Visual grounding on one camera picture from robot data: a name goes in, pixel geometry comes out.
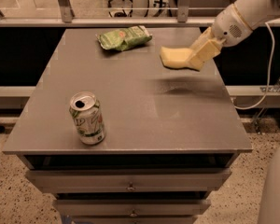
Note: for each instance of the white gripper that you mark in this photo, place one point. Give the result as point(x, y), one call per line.
point(230, 26)

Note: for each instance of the yellow sponge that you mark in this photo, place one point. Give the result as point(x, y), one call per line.
point(178, 58)

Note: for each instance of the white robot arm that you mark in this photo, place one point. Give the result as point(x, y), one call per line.
point(257, 12)

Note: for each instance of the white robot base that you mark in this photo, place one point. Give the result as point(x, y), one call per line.
point(269, 209)

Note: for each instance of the green chip bag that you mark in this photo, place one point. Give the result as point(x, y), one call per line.
point(124, 38)

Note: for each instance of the grey drawer cabinet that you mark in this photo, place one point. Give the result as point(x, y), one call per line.
point(155, 118)

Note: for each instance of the top drawer with knob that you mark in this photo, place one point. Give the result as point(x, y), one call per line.
point(130, 181)

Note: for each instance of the drawer with knob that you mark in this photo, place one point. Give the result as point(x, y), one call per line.
point(131, 208)
point(130, 181)

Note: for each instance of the green white soda can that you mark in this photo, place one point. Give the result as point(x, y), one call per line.
point(85, 110)

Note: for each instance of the metal window railing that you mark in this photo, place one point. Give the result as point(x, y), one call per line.
point(62, 13)

